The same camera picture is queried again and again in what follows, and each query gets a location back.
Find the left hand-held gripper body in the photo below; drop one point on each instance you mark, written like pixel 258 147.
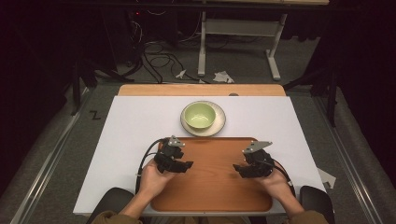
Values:
pixel 169 153

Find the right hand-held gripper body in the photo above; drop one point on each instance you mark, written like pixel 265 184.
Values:
pixel 260 158

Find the green bowl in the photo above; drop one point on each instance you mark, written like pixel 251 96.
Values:
pixel 199 114

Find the cream plate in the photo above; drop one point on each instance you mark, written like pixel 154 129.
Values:
pixel 220 123

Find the person's left hand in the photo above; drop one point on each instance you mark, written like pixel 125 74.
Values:
pixel 155 182

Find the person's right hand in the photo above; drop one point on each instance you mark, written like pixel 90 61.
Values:
pixel 274 184

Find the wooden tray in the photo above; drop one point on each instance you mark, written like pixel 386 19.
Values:
pixel 211 186

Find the white table mat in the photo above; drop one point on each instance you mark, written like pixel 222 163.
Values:
pixel 130 130

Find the black chair armrest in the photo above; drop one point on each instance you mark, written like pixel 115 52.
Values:
pixel 316 199
pixel 112 200

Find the wooden table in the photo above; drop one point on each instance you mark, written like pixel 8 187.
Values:
pixel 199 90

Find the white paper sheet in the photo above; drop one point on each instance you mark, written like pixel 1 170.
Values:
pixel 327 179

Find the small white paper scrap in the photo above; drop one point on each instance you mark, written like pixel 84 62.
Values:
pixel 181 74

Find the crumpled white paper scrap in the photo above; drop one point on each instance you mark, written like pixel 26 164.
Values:
pixel 223 77

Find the black metal stand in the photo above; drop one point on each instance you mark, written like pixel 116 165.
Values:
pixel 81 77
pixel 327 87

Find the white metal desk frame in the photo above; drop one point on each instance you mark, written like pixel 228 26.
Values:
pixel 239 27

